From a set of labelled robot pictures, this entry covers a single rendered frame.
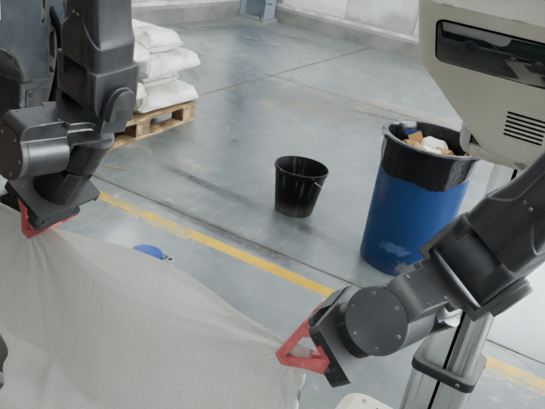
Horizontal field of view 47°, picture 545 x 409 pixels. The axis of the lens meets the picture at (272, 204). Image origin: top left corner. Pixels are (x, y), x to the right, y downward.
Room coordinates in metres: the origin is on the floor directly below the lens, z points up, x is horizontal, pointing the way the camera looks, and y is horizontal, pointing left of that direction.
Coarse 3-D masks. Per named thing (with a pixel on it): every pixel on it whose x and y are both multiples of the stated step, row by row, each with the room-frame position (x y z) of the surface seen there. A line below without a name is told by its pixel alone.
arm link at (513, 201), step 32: (544, 160) 0.44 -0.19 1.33; (512, 192) 0.46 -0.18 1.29; (544, 192) 0.44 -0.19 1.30; (480, 224) 0.47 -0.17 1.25; (512, 224) 0.45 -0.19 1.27; (544, 224) 0.44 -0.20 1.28; (448, 256) 0.49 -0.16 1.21; (480, 256) 0.48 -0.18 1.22; (512, 256) 0.45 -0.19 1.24; (544, 256) 0.48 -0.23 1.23; (480, 288) 0.47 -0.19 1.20
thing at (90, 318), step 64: (0, 256) 0.73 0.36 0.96; (64, 256) 0.67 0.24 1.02; (128, 256) 0.68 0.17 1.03; (0, 320) 0.73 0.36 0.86; (64, 320) 0.66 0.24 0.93; (128, 320) 0.60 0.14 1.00; (192, 320) 0.58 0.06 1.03; (64, 384) 0.65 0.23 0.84; (128, 384) 0.59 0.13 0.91; (192, 384) 0.58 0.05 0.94; (256, 384) 0.56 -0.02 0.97
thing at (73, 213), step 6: (72, 210) 0.68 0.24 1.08; (78, 210) 0.70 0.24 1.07; (54, 216) 0.65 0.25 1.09; (60, 216) 0.66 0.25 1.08; (66, 216) 0.68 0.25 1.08; (72, 216) 0.69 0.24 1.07; (30, 222) 0.64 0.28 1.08; (42, 222) 0.64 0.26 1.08; (48, 222) 0.65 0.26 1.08; (54, 222) 0.66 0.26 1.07; (36, 228) 0.64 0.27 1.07; (42, 228) 0.65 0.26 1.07
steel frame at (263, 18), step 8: (248, 0) 9.45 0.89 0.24; (256, 0) 9.40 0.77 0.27; (264, 0) 9.35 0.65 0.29; (272, 0) 9.35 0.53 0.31; (240, 8) 9.33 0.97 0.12; (248, 8) 9.44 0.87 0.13; (256, 8) 9.39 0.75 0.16; (264, 8) 9.18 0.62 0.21; (272, 8) 9.38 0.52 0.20; (240, 16) 9.22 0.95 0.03; (248, 16) 9.20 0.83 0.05; (256, 16) 9.34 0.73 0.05; (264, 16) 9.19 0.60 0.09; (272, 16) 9.42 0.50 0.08
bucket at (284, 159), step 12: (288, 156) 3.27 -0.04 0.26; (276, 168) 3.09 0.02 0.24; (288, 168) 3.26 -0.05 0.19; (300, 168) 3.28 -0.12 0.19; (312, 168) 3.27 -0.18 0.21; (324, 168) 3.21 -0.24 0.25; (276, 180) 3.10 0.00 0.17; (288, 180) 3.03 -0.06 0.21; (300, 180) 3.01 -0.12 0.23; (312, 180) 3.00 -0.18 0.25; (324, 180) 3.11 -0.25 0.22; (276, 192) 3.10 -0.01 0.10; (288, 192) 3.03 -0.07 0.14; (300, 192) 3.02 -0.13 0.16; (312, 192) 3.05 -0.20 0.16; (276, 204) 3.10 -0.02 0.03; (288, 204) 3.04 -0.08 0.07; (300, 204) 3.03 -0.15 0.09; (312, 204) 3.08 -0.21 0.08; (300, 216) 3.05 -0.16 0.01
